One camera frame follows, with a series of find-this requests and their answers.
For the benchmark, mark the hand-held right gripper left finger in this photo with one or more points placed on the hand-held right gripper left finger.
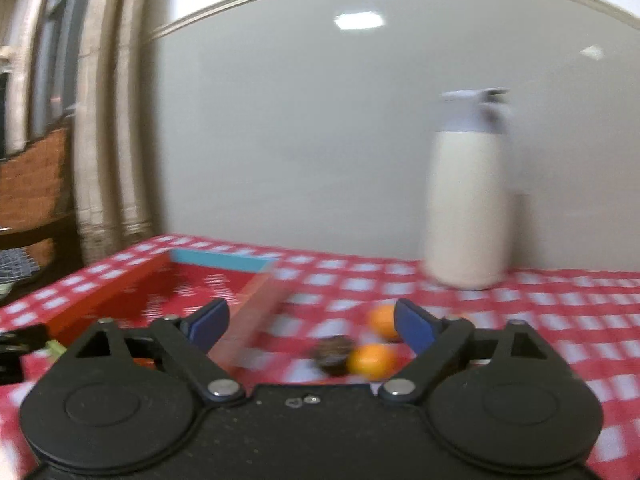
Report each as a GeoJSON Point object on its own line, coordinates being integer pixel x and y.
{"type": "Point", "coordinates": [210, 322]}

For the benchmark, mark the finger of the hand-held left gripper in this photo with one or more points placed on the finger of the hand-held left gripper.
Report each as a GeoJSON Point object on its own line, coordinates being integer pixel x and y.
{"type": "Point", "coordinates": [22, 347]}

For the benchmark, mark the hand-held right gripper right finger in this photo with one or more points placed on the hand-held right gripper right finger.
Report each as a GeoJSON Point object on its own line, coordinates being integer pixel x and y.
{"type": "Point", "coordinates": [412, 325]}

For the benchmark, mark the orange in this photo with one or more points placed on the orange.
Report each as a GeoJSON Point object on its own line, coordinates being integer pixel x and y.
{"type": "Point", "coordinates": [372, 361]}
{"type": "Point", "coordinates": [382, 322]}

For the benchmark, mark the red cardboard box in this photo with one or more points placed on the red cardboard box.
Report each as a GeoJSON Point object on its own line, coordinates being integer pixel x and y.
{"type": "Point", "coordinates": [165, 290]}

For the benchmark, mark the dark brown round fruit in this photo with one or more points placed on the dark brown round fruit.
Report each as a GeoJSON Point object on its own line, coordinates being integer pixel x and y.
{"type": "Point", "coordinates": [332, 355]}

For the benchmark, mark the cream thermos jug grey lid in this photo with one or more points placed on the cream thermos jug grey lid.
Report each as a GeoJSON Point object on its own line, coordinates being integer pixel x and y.
{"type": "Point", "coordinates": [467, 210]}

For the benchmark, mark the red checkered tablecloth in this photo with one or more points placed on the red checkered tablecloth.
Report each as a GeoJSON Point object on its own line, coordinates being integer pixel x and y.
{"type": "Point", "coordinates": [550, 320]}

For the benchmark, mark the brown wicker chair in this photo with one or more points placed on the brown wicker chair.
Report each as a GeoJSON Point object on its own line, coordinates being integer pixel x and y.
{"type": "Point", "coordinates": [32, 180]}

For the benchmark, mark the beige moulded door frame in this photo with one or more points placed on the beige moulded door frame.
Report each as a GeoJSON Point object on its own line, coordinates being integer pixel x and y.
{"type": "Point", "coordinates": [100, 110]}

